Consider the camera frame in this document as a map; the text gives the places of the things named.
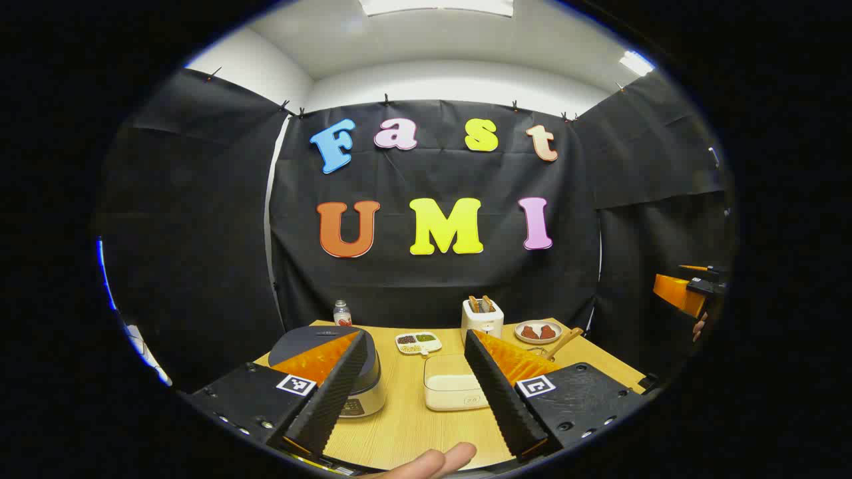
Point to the white toaster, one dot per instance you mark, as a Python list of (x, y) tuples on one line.
[(482, 326)]

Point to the toast slice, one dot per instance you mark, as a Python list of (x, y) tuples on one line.
[(488, 303), (474, 304)]

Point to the white and blue wall poster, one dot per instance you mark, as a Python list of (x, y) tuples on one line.
[(103, 273)]

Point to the white divided grain dish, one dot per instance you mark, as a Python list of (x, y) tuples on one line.
[(418, 342)]

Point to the small clear bottle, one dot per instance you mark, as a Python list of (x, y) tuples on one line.
[(342, 315)]

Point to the clear box of white rice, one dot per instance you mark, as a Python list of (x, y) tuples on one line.
[(449, 386)]

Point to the white round plate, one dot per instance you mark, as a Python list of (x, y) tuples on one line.
[(538, 341)]

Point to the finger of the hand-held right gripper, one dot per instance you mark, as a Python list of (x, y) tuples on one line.
[(675, 291)]

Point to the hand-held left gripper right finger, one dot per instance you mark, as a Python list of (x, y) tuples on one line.
[(499, 392)]

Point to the wooden spoon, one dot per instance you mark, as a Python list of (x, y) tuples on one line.
[(566, 342)]

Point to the white panel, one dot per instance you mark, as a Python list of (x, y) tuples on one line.
[(146, 352)]

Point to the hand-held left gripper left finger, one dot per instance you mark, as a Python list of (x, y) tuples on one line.
[(339, 386)]

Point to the grey rice cooker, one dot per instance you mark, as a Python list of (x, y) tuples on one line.
[(299, 339)]

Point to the black backdrop cloth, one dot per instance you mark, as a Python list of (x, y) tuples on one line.
[(200, 233)]

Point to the small ceiling light panel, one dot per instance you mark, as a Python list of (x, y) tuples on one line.
[(636, 63)]

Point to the brown meat piece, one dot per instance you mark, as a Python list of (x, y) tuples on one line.
[(548, 332), (529, 332)]

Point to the large ceiling light panel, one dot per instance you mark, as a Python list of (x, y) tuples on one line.
[(436, 6)]

